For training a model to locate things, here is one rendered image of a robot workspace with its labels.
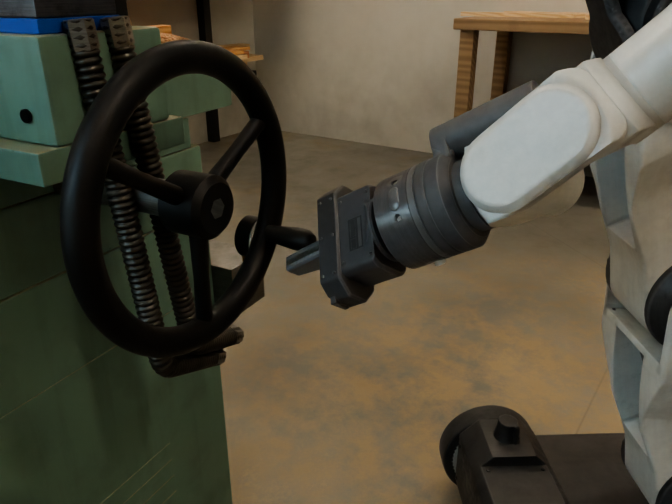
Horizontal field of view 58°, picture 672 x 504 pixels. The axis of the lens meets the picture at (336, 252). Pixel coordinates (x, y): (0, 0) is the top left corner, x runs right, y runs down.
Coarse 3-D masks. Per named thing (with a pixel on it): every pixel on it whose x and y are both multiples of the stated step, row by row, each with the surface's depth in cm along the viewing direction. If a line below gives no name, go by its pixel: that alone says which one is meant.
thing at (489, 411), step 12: (480, 408) 126; (492, 408) 126; (504, 408) 126; (456, 420) 127; (468, 420) 124; (444, 432) 128; (456, 432) 124; (444, 444) 127; (456, 444) 125; (444, 456) 126; (456, 456) 126; (444, 468) 128
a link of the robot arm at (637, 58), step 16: (656, 16) 43; (640, 32) 43; (656, 32) 41; (624, 48) 43; (640, 48) 42; (656, 48) 41; (624, 64) 42; (640, 64) 42; (656, 64) 41; (640, 80) 42; (656, 80) 41; (656, 96) 42; (656, 112) 42
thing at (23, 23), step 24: (0, 0) 50; (24, 0) 49; (48, 0) 50; (72, 0) 52; (96, 0) 54; (120, 0) 60; (0, 24) 51; (24, 24) 50; (48, 24) 50; (96, 24) 54
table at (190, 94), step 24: (168, 96) 75; (192, 96) 79; (216, 96) 84; (168, 120) 63; (0, 144) 53; (24, 144) 53; (120, 144) 58; (168, 144) 64; (0, 168) 53; (24, 168) 52; (48, 168) 51
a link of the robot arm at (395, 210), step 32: (352, 192) 59; (384, 192) 53; (320, 224) 60; (352, 224) 57; (384, 224) 53; (416, 224) 51; (320, 256) 58; (352, 256) 56; (384, 256) 56; (416, 256) 53; (448, 256) 53; (352, 288) 57
